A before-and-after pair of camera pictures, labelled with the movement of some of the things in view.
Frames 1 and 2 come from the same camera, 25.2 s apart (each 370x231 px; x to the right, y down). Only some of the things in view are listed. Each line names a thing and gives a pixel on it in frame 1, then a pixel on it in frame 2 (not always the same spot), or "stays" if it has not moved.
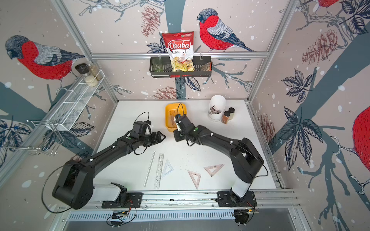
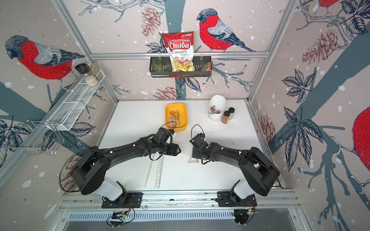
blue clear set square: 167,163 to 175,113
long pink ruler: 173,113 stays
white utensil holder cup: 219,102 stays
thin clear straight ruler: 149,168 stays
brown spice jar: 225,117 stays
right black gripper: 175,136 to 193,154
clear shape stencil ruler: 159,171 stays
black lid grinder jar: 83,68 stays
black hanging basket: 159,67 stays
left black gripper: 158,139 to 175,150
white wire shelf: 66,112 stays
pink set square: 218,167 to 192,160
